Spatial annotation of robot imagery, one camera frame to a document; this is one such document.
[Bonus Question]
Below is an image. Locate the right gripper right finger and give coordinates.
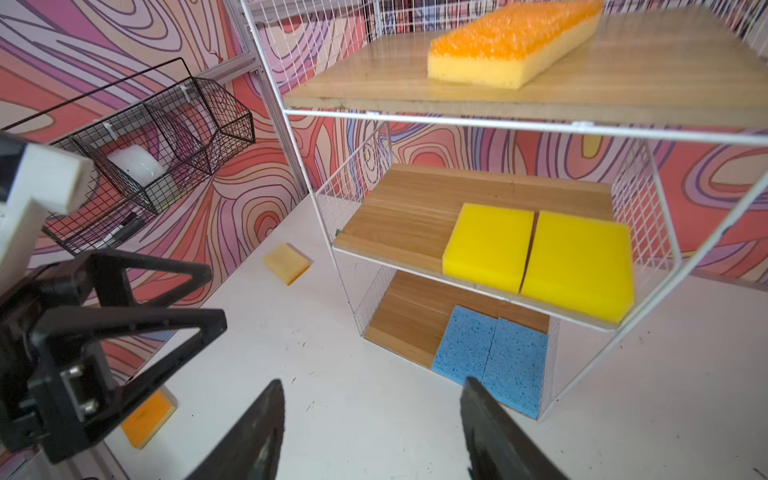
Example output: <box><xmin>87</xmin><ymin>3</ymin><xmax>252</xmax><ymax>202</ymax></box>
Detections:
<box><xmin>460</xmin><ymin>377</ymin><xmax>566</xmax><ymax>480</ymax></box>

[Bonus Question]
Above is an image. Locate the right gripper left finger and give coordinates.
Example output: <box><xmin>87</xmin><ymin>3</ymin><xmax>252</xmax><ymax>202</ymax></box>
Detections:
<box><xmin>187</xmin><ymin>379</ymin><xmax>285</xmax><ymax>480</ymax></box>

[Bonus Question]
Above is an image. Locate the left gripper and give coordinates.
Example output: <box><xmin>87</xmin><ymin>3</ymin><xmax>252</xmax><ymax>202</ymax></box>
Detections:
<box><xmin>1</xmin><ymin>249</ymin><xmax>227</xmax><ymax>453</ymax></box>

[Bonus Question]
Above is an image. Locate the blue sponge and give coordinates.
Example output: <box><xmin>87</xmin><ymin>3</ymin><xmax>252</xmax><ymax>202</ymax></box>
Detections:
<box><xmin>431</xmin><ymin>305</ymin><xmax>499</xmax><ymax>385</ymax></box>
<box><xmin>481</xmin><ymin>319</ymin><xmax>548</xmax><ymax>419</ymax></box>

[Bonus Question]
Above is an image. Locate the yellow sponge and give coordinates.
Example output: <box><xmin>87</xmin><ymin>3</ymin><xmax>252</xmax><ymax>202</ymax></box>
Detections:
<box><xmin>442</xmin><ymin>203</ymin><xmax>535</xmax><ymax>294</ymax></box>
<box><xmin>521</xmin><ymin>211</ymin><xmax>635</xmax><ymax>324</ymax></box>

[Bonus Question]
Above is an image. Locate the white wire wooden shelf rack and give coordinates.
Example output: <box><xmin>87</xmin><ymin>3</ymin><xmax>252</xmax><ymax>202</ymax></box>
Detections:
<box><xmin>230</xmin><ymin>0</ymin><xmax>768</xmax><ymax>421</ymax></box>

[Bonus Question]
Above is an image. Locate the orange sponge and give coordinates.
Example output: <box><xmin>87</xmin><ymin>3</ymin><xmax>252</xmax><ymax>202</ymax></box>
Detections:
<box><xmin>120</xmin><ymin>387</ymin><xmax>177</xmax><ymax>449</ymax></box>
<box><xmin>427</xmin><ymin>1</ymin><xmax>603</xmax><ymax>89</ymax></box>

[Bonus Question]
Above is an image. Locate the black marker in basket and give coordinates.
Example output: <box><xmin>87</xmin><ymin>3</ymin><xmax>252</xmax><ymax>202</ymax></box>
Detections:
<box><xmin>96</xmin><ymin>212</ymin><xmax>146</xmax><ymax>249</ymax></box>

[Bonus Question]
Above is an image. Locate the beige sponge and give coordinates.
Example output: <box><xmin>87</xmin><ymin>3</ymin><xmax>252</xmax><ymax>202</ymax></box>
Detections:
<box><xmin>263</xmin><ymin>243</ymin><xmax>313</xmax><ymax>286</ymax></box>

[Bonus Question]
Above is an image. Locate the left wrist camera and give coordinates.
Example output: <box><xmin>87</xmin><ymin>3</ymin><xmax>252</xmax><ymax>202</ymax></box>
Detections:
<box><xmin>1</xmin><ymin>132</ymin><xmax>94</xmax><ymax>292</ymax></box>

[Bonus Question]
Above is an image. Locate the black wire basket left wall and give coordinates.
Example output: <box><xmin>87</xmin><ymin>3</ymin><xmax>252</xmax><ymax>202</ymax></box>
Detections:
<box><xmin>30</xmin><ymin>57</ymin><xmax>255</xmax><ymax>255</ymax></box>

